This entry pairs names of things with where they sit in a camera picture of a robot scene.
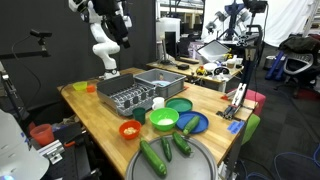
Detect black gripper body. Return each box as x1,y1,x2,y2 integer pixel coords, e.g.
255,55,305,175
106,15,130,48

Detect green plastic bowl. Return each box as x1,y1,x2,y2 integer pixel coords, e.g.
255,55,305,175
149,108,179,131

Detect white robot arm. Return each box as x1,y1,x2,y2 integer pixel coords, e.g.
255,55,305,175
68,0,132,79

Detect yellow-green small bowl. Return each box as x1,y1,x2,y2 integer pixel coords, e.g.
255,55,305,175
73,81,87,91

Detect orange bowl with food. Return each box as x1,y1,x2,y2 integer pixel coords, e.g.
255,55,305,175
119,120,141,140

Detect black computer monitor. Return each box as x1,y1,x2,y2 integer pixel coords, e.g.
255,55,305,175
165,32,177,59

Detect small orange cup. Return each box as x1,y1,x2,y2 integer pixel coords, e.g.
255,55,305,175
86,85,96,93

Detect grey dish drying rack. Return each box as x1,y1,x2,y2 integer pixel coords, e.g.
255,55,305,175
97,74,157,116

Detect grey plastic tub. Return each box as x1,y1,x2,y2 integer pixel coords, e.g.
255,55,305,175
134,69,186,99

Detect white mug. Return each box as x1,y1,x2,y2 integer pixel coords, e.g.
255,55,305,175
152,97,165,110

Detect dark green cup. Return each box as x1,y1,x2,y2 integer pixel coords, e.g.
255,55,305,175
132,107,146,125

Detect dark green plate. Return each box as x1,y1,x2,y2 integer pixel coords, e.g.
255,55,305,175
166,98,193,113

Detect cucumber on blue plate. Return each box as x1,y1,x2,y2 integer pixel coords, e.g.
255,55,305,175
183,115,200,135

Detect blue plate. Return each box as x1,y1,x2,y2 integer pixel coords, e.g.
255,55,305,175
176,111,209,134

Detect small middle cucumber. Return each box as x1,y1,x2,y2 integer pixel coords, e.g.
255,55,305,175
161,137,172,161

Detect right cucumber on tray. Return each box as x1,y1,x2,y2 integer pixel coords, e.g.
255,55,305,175
172,132,192,156

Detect red plastic cup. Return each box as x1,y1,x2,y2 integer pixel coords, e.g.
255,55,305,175
30,124,54,146

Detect large left cucumber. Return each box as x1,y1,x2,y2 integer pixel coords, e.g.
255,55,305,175
140,139,167,177

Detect pink stool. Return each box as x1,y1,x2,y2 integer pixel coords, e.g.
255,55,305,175
246,90,266,116

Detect blue tape piece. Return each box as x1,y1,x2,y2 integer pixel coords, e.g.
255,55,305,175
228,121,244,134

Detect round grey metal tray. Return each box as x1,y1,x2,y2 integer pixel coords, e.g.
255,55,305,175
125,135,218,180

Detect black office chair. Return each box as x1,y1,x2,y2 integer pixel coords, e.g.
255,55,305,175
279,36,320,98

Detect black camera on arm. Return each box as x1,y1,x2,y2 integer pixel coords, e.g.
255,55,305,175
30,29,52,45

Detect camera stand clamp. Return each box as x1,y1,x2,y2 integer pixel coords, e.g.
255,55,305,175
217,25,263,120

